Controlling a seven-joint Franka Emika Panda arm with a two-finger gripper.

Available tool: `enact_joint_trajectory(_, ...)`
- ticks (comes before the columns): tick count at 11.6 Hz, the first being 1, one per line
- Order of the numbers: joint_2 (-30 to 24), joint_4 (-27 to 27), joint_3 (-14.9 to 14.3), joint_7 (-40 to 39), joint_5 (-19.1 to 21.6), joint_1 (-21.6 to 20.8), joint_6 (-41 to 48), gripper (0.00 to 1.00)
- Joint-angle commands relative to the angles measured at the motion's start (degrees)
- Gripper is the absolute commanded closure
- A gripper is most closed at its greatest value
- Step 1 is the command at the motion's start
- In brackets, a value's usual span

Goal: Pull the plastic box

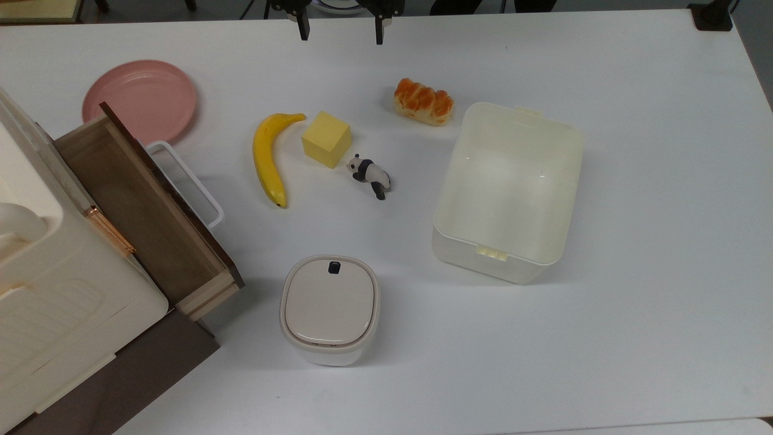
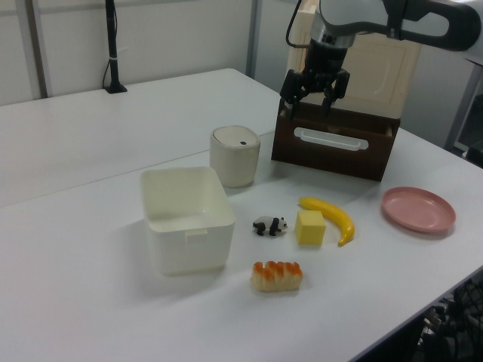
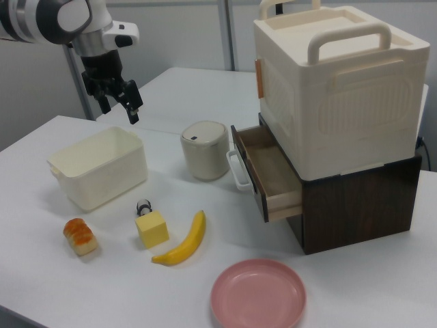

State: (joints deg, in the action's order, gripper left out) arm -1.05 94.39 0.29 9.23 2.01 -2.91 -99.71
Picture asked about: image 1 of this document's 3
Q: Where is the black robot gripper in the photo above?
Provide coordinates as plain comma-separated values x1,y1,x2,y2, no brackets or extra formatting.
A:
269,0,402,46

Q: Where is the cream plastic box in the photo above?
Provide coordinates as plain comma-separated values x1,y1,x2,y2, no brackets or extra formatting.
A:
432,101,585,285

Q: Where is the orange glazed bread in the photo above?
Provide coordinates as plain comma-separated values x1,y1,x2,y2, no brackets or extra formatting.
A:
393,77,455,127

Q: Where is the yellow foam cube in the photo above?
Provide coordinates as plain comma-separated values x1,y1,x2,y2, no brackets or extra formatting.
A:
301,111,353,169

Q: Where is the black white panda toy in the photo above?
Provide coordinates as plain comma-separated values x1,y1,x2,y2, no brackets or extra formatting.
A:
345,153,392,201

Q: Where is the yellow banana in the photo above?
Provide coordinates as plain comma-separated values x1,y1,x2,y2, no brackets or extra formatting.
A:
252,112,307,209

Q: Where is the pink round plate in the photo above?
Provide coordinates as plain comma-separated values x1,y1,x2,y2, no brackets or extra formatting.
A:
82,59,198,146

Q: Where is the open wooden drawer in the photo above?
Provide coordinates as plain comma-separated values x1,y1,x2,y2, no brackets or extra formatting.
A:
53,101,245,323

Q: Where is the white lidded trash bin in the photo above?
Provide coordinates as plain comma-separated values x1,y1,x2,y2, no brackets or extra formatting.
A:
278,254,381,367

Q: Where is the yellow side table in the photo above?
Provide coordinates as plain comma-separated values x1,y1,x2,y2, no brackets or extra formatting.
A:
0,0,84,25

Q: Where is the black table clamp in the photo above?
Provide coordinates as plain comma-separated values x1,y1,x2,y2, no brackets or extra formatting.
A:
687,0,735,32

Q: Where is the cream plastic appliance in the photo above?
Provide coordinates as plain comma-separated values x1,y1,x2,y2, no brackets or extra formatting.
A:
0,88,170,433

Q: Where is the dark brown cabinet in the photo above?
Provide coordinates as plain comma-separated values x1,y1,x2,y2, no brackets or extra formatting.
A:
5,308,221,435

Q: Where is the white rectangular plastic frame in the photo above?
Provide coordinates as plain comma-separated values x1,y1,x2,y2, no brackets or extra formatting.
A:
145,140,225,230

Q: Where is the copper drawer handle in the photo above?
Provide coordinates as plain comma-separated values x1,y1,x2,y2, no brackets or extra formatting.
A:
83,205,137,257

